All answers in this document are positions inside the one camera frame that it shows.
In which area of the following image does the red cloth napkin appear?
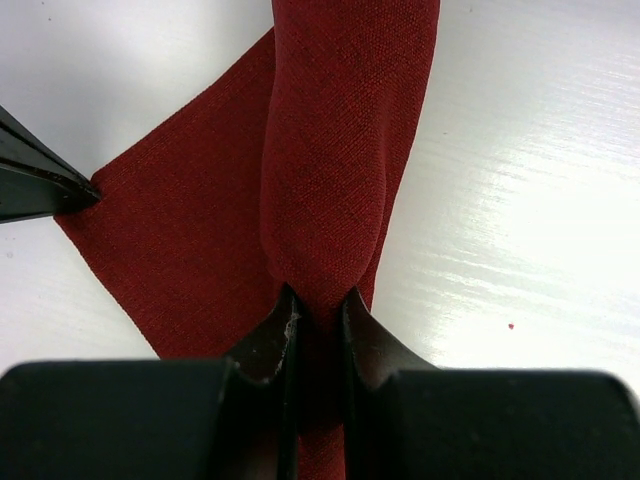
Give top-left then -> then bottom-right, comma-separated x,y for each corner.
57,1 -> 440,479

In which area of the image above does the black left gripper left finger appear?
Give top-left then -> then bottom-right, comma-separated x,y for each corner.
222,286 -> 303,479

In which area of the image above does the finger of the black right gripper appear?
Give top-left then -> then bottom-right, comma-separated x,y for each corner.
0,109 -> 101,223

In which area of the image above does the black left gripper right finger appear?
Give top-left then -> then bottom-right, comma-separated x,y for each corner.
341,288 -> 435,479

